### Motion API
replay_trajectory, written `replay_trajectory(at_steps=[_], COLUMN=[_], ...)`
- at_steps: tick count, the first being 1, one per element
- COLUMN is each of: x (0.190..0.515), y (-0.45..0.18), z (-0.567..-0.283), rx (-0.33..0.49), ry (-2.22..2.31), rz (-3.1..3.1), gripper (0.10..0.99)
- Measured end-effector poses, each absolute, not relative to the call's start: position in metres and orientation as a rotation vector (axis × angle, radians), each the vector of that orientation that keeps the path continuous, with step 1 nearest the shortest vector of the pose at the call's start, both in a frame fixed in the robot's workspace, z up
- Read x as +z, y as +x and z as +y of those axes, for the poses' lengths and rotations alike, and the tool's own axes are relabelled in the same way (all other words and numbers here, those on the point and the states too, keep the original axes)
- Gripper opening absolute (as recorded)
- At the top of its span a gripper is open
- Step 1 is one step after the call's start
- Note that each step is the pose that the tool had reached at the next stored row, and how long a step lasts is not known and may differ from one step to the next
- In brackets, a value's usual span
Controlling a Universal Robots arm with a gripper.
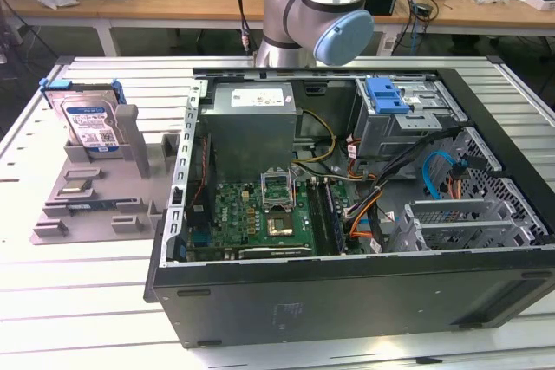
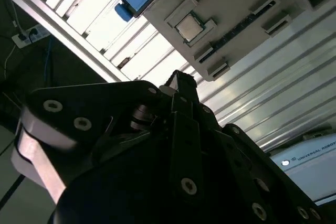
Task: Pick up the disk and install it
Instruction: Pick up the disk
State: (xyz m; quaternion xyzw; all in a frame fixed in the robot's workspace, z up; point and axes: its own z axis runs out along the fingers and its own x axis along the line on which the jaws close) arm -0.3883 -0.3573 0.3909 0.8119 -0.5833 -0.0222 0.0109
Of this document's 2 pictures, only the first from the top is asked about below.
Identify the hard disk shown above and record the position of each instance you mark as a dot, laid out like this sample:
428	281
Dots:
89	121

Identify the grey metal disk bay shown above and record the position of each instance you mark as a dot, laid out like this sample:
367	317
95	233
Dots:
459	207

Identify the thin metal locking lever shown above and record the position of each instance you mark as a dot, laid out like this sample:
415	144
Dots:
296	190

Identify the grey power supply unit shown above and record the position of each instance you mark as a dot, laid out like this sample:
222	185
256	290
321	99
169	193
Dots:
247	140

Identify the green motherboard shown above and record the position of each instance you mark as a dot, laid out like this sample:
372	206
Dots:
230	201

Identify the CPU socket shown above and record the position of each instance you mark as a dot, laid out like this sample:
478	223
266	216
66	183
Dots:
279	225

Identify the black RAM slot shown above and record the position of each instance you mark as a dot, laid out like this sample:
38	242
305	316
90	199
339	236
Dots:
317	214
329	222

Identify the black graphics card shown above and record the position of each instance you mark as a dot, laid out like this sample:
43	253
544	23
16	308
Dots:
273	253

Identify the black case fan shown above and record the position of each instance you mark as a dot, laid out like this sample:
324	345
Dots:
195	218

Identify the grey metal drive cage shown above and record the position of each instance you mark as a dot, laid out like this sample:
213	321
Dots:
381	136

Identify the blue plastic cage latch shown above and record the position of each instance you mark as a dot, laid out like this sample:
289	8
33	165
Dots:
386	99

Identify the black open PC case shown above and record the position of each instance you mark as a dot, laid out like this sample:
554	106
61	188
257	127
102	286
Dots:
303	300

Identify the grey plastic parts rack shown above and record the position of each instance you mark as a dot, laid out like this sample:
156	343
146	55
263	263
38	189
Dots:
108	179

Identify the loose RAM stick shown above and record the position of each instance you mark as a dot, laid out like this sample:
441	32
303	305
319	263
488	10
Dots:
97	205

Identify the silver CPU chip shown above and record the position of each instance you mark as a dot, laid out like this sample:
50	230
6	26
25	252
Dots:
76	188

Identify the small black table clip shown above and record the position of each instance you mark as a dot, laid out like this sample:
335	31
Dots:
429	360

